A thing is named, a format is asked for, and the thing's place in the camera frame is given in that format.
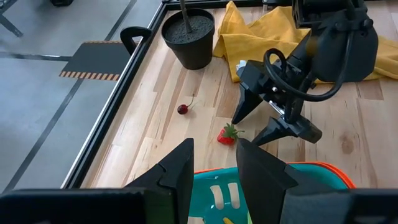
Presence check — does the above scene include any teal basket with pink rim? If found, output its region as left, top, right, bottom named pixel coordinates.
left=188, top=161, right=357, bottom=224

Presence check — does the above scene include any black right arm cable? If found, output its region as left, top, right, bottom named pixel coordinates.
left=263, top=29, right=355, bottom=124

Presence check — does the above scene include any black mat with striped edges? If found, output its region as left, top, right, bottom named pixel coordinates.
left=58, top=40, right=141, bottom=82

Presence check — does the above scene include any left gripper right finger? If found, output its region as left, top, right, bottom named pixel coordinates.
left=235, top=138, right=349, bottom=224

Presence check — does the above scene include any leafy tree in black pot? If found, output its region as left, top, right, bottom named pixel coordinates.
left=160, top=0, right=216, bottom=71

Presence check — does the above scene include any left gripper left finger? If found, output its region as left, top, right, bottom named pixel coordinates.
left=124, top=138, right=195, bottom=224

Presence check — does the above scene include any mustard yellow cloth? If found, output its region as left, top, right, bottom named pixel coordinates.
left=213, top=0, right=398, bottom=83

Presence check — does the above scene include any dark red toy cherry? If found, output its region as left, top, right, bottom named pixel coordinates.
left=177, top=94, right=196, bottom=115

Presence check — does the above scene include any toy strawberry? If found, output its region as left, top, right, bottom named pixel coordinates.
left=216, top=123, right=246, bottom=146

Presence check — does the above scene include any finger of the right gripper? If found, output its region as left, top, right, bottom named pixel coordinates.
left=231, top=83, right=264, bottom=125
left=251, top=116, right=323, bottom=147

